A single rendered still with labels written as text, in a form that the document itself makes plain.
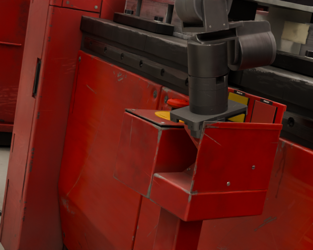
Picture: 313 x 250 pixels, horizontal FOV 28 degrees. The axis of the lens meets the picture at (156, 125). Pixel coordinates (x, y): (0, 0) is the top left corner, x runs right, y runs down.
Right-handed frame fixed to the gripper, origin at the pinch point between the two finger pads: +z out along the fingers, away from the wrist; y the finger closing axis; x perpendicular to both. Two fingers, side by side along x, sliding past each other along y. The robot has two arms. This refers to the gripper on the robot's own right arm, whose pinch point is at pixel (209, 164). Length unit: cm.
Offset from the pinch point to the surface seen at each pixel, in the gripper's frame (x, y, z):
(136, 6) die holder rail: 92, 50, -7
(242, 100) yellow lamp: 3.8, 10.4, -6.9
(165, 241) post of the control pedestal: 4.7, -5.8, 13.5
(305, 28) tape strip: 14.4, 37.4, -13.0
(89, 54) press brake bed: 97, 35, 7
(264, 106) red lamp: -1.3, 10.3, -7.2
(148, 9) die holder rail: 84, 49, -7
